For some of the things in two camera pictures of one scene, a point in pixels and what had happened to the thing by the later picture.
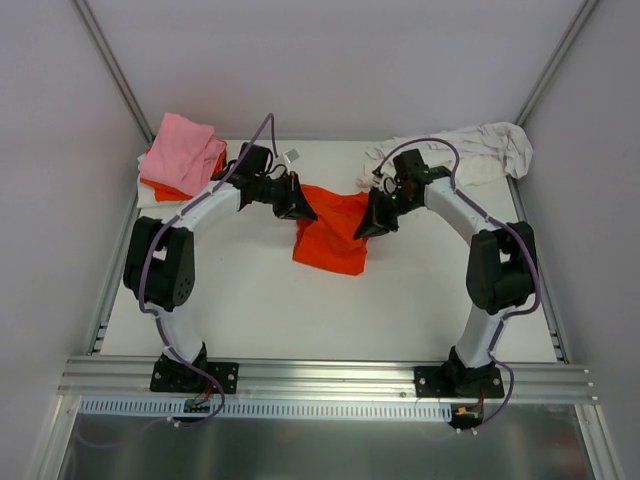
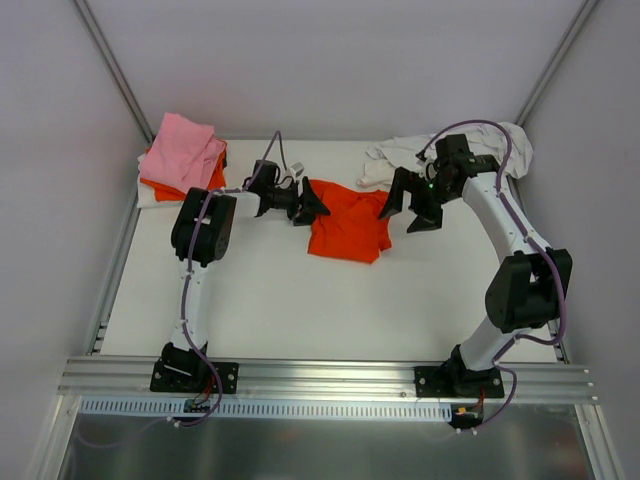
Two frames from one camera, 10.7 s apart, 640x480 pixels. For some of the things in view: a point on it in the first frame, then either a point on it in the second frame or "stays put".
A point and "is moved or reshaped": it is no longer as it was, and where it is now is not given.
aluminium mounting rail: [260, 380] stays put
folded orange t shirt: [166, 192] stays put
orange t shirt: [328, 242] is moved or reshaped
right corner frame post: [573, 32] stays put
